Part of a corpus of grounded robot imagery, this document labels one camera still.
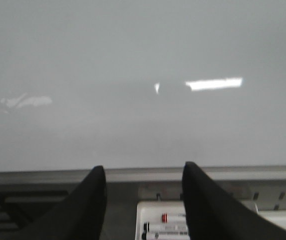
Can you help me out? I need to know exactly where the white whiteboard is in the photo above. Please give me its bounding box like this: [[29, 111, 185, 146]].
[[0, 0, 286, 172]]

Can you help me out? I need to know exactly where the black capped marker upper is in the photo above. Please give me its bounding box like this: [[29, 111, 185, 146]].
[[143, 222, 188, 233]]

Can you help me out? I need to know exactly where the grey fabric pocket organizer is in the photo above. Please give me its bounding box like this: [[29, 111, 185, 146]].
[[0, 190, 69, 233]]

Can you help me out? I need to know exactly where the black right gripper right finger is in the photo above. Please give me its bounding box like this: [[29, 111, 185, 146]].
[[182, 162, 286, 240]]

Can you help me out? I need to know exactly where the white marker tray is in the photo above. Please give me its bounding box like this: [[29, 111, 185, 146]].
[[135, 200, 286, 240]]

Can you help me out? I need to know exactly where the red capped marker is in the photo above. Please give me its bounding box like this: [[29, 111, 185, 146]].
[[161, 213, 186, 224]]

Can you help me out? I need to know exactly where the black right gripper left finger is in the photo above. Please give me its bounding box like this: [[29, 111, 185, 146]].
[[26, 166, 107, 240]]

